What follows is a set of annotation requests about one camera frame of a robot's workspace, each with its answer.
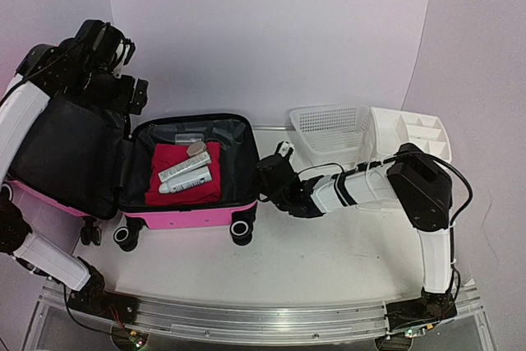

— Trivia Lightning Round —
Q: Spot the pink cartoon suitcase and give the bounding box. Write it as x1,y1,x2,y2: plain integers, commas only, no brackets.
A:
0,95,261,253

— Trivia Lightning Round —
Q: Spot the beige hexagonal compact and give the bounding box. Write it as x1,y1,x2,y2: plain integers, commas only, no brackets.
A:
187,141,207,157

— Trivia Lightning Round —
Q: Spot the white cream tube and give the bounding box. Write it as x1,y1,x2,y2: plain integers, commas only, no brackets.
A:
158,151,211,182

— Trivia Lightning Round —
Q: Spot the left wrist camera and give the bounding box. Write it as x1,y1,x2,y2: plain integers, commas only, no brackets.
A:
108,38,136,78

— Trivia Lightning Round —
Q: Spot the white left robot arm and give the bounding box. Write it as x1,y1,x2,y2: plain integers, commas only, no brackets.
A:
1,20,148,316

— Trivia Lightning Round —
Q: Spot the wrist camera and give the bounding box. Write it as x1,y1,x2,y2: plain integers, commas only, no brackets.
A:
275,141,296,162
108,38,136,78

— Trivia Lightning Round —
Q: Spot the white drawer desk organizer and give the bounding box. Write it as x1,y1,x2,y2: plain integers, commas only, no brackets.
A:
355,106,453,215

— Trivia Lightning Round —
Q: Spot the red folded garment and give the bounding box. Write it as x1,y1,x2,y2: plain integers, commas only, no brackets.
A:
145,142,222,207

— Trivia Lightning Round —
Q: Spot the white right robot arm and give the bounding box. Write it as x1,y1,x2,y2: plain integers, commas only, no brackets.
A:
251,141,473,323

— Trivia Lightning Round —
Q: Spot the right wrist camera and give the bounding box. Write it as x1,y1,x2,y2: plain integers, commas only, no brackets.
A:
275,141,296,162

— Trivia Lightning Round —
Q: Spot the white plastic mesh basket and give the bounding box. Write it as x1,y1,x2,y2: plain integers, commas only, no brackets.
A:
289,104,369,167

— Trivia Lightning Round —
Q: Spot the clear plastic box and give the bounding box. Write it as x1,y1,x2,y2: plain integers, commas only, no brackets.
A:
174,132,205,146

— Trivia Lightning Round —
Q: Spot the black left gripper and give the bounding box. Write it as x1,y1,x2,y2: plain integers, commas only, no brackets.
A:
62,60,147,115

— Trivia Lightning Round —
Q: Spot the white cosmetic bottle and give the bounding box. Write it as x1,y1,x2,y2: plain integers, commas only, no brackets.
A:
159,167,212,195

